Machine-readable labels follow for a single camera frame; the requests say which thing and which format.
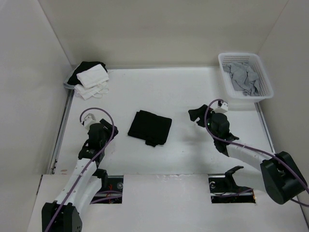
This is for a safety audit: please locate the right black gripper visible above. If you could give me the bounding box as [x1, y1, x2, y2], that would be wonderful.
[188, 104, 218, 140]

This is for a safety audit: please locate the black tank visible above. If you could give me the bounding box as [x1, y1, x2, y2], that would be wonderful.
[127, 110, 172, 147]
[64, 61, 107, 86]

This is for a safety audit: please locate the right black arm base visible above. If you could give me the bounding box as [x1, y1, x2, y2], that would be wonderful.
[208, 166, 255, 203]

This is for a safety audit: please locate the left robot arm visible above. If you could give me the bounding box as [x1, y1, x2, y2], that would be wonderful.
[42, 116, 118, 232]

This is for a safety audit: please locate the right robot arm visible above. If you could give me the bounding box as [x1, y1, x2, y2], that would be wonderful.
[188, 102, 309, 204]

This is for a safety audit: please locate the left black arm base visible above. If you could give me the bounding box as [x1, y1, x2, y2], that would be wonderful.
[92, 169, 124, 204]

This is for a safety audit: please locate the lower folded white tank top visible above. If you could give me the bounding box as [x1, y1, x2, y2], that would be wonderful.
[74, 81, 109, 101]

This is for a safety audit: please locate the folded white tank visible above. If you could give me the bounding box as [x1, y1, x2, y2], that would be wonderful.
[77, 64, 109, 88]
[74, 81, 109, 101]

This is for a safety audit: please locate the upper folded white tank top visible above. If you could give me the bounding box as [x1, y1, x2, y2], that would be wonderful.
[77, 64, 109, 88]

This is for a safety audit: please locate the grey tank top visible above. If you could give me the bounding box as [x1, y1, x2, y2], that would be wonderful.
[223, 62, 260, 97]

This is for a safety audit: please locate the folded black tank top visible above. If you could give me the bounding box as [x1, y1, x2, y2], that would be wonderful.
[64, 61, 107, 86]

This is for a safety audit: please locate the white plastic basket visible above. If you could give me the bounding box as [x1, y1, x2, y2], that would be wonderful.
[218, 53, 274, 104]

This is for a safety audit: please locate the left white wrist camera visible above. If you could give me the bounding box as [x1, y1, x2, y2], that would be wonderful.
[82, 113, 97, 130]

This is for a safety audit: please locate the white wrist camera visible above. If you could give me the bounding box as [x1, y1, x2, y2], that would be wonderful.
[214, 101, 228, 114]
[82, 113, 97, 130]

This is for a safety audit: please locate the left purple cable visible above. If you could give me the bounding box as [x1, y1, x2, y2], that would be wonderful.
[45, 107, 124, 232]

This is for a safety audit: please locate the purple cable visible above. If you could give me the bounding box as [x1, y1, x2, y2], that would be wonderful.
[204, 98, 309, 207]
[45, 107, 124, 232]

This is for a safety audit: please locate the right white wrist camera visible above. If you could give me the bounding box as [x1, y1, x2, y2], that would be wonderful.
[214, 101, 228, 114]

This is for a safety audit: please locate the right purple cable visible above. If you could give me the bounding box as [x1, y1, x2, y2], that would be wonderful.
[204, 98, 309, 207]

